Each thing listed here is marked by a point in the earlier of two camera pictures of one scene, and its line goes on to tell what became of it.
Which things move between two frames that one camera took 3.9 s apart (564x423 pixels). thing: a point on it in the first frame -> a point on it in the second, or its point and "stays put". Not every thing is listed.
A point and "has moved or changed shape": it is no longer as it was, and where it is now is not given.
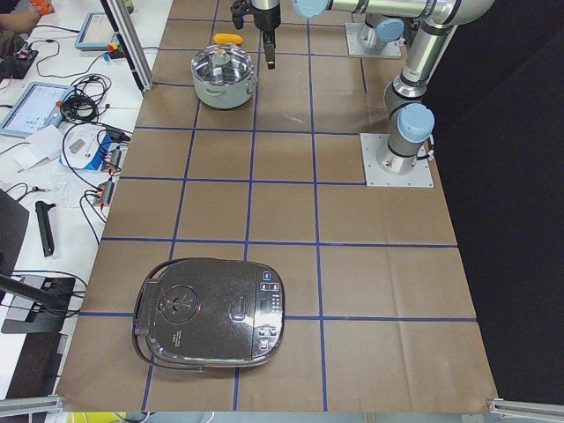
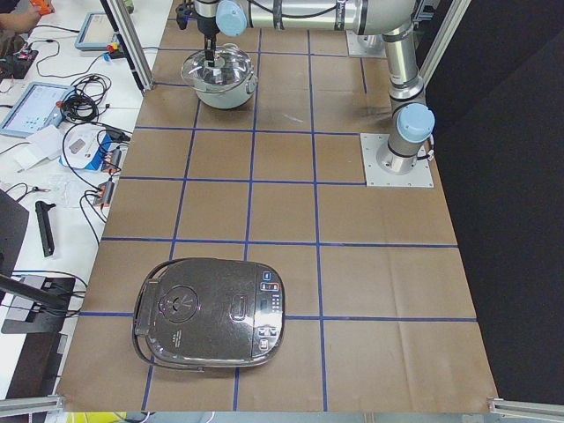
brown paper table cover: [378, 312] stays put
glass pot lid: [223, 64] has moved or changed shape
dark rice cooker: [200, 314] stays put
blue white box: [89, 146] stays put
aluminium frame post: [129, 40] stays put
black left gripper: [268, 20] -> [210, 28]
